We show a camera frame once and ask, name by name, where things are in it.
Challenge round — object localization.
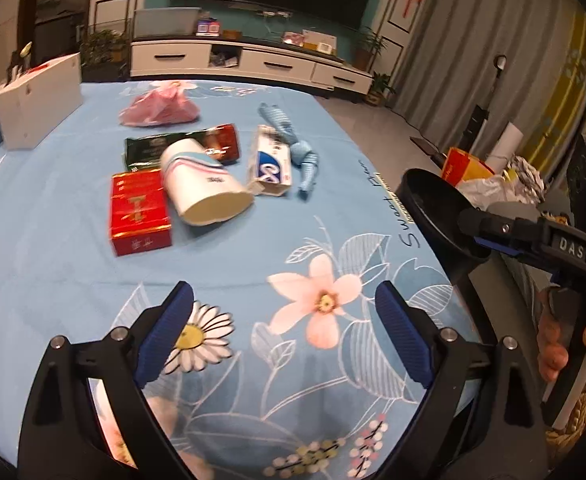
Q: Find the red cigarette box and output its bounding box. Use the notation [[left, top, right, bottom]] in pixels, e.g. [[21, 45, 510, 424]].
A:
[[109, 169, 171, 257]]

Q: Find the white paper cup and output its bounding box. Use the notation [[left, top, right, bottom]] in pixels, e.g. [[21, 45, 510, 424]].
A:
[[159, 139, 254, 226]]

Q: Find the white toothpaste box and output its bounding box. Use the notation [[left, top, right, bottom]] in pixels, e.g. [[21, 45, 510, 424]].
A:
[[246, 125, 293, 196]]

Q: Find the dark green snack bag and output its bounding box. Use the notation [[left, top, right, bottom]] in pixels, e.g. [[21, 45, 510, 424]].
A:
[[123, 122, 242, 172]]

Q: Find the blue cloth rag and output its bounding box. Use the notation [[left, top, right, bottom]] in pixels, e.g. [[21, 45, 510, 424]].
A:
[[258, 103, 319, 200]]

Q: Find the black trash bin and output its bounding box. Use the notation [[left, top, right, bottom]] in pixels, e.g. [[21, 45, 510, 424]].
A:
[[395, 167, 495, 286]]

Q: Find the person's right hand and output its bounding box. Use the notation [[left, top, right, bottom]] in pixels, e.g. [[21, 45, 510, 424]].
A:
[[537, 286, 586, 391]]

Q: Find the white plastic bag on floor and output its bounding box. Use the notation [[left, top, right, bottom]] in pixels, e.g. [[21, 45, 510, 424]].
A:
[[457, 176, 530, 210]]

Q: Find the red yellow shopping bag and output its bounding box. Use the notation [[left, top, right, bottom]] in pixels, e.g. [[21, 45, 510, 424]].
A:
[[440, 148, 494, 186]]

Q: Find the white paper roll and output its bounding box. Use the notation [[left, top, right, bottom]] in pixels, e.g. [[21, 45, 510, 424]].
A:
[[485, 122, 524, 174]]

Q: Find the upright vacuum cleaner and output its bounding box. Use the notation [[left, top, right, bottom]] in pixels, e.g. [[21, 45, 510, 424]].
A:
[[460, 54, 508, 153]]

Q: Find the blue floral tablecloth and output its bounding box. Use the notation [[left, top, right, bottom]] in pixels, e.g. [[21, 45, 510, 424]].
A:
[[0, 81, 473, 479]]

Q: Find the potted plant by cabinet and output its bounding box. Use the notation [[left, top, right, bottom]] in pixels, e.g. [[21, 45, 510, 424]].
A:
[[365, 72, 395, 106]]

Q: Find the grey curtain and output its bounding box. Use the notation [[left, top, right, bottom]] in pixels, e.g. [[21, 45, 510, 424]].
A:
[[393, 0, 586, 171]]

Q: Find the pink plastic bag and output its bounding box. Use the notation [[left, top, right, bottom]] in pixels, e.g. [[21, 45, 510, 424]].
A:
[[118, 82, 200, 128]]

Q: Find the white TV cabinet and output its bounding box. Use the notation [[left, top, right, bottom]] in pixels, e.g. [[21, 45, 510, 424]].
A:
[[130, 38, 372, 96]]

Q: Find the potted plants left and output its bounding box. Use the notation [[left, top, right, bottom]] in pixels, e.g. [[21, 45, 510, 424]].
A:
[[80, 29, 130, 84]]

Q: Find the grey storage box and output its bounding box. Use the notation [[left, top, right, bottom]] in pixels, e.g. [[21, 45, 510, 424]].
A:
[[133, 6, 201, 40]]

